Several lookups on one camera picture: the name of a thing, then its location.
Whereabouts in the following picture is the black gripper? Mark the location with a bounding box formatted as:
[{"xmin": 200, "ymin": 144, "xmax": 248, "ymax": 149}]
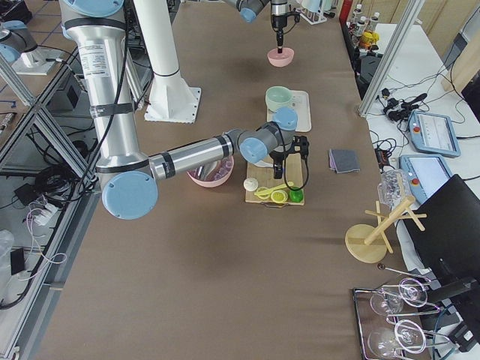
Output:
[
  {"xmin": 269, "ymin": 135, "xmax": 309, "ymax": 179},
  {"xmin": 270, "ymin": 0, "xmax": 288, "ymax": 53}
]

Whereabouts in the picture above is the small pink bowl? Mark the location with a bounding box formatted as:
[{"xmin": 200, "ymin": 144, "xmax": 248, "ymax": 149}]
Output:
[{"xmin": 267, "ymin": 47, "xmax": 295, "ymax": 68}]

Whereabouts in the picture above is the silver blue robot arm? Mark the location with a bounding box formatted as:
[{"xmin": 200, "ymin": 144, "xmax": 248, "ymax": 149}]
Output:
[
  {"xmin": 226, "ymin": 0, "xmax": 290, "ymax": 53},
  {"xmin": 60, "ymin": 1, "xmax": 308, "ymax": 220}
]

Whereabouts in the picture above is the yellow plastic spoon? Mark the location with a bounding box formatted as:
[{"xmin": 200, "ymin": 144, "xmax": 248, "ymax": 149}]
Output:
[{"xmin": 253, "ymin": 184, "xmax": 287, "ymax": 200}]

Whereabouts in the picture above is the green bowl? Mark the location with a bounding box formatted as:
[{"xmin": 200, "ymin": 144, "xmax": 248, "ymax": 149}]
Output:
[{"xmin": 265, "ymin": 85, "xmax": 293, "ymax": 113}]

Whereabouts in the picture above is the large pink bowl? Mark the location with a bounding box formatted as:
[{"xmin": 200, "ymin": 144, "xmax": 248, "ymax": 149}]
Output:
[{"xmin": 187, "ymin": 156, "xmax": 234, "ymax": 188}]

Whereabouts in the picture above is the bamboo cutting board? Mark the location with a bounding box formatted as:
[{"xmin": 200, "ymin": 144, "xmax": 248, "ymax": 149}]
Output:
[{"xmin": 244, "ymin": 154, "xmax": 306, "ymax": 207}]

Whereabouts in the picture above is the yellow lemon half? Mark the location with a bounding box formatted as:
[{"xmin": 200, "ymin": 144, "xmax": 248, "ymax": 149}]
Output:
[{"xmin": 270, "ymin": 190, "xmax": 289, "ymax": 204}]

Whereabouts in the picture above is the green lime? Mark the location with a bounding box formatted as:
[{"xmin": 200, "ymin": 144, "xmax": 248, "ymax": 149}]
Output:
[{"xmin": 289, "ymin": 187, "xmax": 304, "ymax": 203}]

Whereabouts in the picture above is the white drying rack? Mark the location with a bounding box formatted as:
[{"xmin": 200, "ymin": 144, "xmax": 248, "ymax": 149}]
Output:
[{"xmin": 297, "ymin": 0, "xmax": 332, "ymax": 25}]

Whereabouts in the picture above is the grey folded cloth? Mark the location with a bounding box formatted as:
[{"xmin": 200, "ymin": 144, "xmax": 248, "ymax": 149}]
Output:
[{"xmin": 328, "ymin": 149, "xmax": 361, "ymax": 173}]

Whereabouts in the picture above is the white cartoon tray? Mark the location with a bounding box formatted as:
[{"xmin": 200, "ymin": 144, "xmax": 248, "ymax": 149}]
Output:
[{"xmin": 267, "ymin": 90, "xmax": 311, "ymax": 133}]

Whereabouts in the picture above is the metal scoop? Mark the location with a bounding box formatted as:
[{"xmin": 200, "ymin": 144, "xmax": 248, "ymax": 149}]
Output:
[{"xmin": 194, "ymin": 163, "xmax": 217, "ymax": 181}]

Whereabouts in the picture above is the wooden mug tree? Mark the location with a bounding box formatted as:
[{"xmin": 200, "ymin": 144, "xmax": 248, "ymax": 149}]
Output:
[{"xmin": 345, "ymin": 195, "xmax": 427, "ymax": 263}]

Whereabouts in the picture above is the clear glass mug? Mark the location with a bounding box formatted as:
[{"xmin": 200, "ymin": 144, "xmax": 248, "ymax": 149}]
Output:
[{"xmin": 377, "ymin": 169, "xmax": 411, "ymax": 208}]

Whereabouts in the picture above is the lower blue teach pendant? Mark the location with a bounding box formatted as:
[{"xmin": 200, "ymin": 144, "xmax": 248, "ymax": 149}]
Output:
[{"xmin": 399, "ymin": 154, "xmax": 453, "ymax": 204}]

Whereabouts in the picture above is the blue teach pendant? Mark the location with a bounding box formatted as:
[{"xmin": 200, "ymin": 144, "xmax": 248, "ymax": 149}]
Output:
[
  {"xmin": 408, "ymin": 110, "xmax": 461, "ymax": 158},
  {"xmin": 399, "ymin": 154, "xmax": 453, "ymax": 204}
]

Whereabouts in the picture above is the upper blue teach pendant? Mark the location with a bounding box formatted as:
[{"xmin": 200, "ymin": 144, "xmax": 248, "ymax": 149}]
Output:
[{"xmin": 408, "ymin": 110, "xmax": 461, "ymax": 158}]

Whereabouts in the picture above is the upper wine glass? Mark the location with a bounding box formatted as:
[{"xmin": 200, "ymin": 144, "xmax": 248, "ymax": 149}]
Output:
[{"xmin": 370, "ymin": 277, "xmax": 428, "ymax": 317}]

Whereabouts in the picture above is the wine glass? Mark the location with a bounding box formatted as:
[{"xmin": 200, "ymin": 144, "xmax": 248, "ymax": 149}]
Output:
[
  {"xmin": 367, "ymin": 319, "xmax": 427, "ymax": 359},
  {"xmin": 370, "ymin": 277, "xmax": 428, "ymax": 317}
]

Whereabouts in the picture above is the black monitor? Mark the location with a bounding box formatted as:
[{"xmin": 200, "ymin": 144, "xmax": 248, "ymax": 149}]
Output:
[{"xmin": 412, "ymin": 175, "xmax": 479, "ymax": 284}]

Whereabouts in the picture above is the lower wine glass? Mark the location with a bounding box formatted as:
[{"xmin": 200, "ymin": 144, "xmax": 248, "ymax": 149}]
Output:
[{"xmin": 367, "ymin": 319, "xmax": 427, "ymax": 359}]

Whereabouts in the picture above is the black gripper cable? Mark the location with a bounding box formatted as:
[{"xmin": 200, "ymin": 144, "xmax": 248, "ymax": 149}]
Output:
[{"xmin": 280, "ymin": 144, "xmax": 311, "ymax": 190}]

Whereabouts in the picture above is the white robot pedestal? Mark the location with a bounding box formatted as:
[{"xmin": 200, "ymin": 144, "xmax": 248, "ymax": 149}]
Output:
[{"xmin": 134, "ymin": 0, "xmax": 201, "ymax": 124}]

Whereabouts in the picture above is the aluminium frame post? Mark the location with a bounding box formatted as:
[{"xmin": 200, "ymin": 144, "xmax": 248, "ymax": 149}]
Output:
[{"xmin": 358, "ymin": 0, "xmax": 425, "ymax": 118}]

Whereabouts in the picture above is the black wire glass rack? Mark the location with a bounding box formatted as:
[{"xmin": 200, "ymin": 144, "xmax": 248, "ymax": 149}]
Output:
[{"xmin": 353, "ymin": 280, "xmax": 457, "ymax": 359}]

